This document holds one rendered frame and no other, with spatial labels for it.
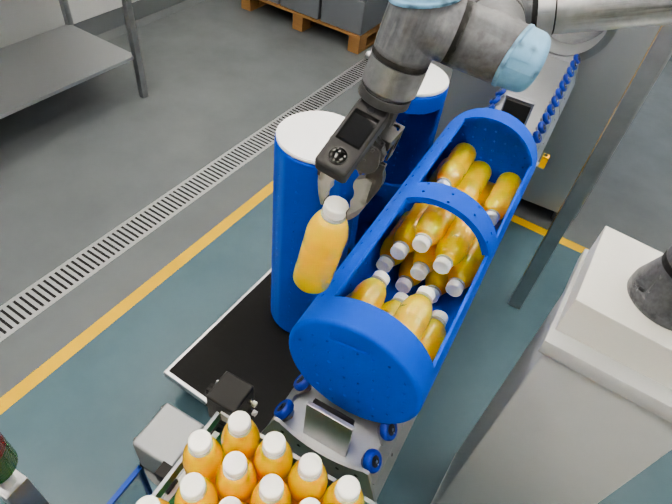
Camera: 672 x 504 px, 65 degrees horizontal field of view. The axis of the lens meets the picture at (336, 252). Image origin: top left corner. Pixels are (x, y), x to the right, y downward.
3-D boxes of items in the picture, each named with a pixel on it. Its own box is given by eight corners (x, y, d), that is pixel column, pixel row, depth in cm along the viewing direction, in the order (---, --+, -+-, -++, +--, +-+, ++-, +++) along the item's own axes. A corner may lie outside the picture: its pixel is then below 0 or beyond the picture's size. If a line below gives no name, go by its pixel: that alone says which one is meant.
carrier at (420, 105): (336, 229, 262) (361, 269, 246) (360, 63, 199) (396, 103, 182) (386, 216, 272) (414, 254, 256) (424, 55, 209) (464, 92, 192)
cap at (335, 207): (346, 222, 81) (349, 214, 80) (322, 218, 80) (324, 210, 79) (346, 204, 84) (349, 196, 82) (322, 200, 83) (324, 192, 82)
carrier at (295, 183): (324, 345, 215) (345, 294, 234) (351, 177, 152) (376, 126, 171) (260, 323, 219) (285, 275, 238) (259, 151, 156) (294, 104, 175)
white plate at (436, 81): (362, 61, 198) (361, 64, 199) (398, 99, 182) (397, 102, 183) (424, 53, 208) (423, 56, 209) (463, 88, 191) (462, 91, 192)
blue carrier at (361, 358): (526, 203, 160) (548, 118, 141) (416, 445, 104) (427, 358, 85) (437, 180, 171) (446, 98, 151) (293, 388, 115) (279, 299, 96)
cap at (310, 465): (322, 457, 90) (323, 453, 88) (320, 481, 87) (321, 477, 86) (300, 454, 90) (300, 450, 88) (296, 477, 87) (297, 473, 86)
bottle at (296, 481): (323, 488, 104) (333, 449, 91) (319, 526, 99) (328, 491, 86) (288, 483, 104) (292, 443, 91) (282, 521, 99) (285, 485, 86)
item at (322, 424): (350, 447, 107) (358, 420, 98) (345, 457, 106) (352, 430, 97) (308, 423, 110) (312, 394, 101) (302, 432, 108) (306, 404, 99)
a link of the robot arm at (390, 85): (416, 82, 63) (357, 51, 64) (401, 115, 66) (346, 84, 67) (435, 64, 68) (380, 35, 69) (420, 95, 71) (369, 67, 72)
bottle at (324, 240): (329, 298, 94) (357, 231, 80) (290, 293, 93) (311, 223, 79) (330, 267, 99) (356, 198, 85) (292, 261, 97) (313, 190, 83)
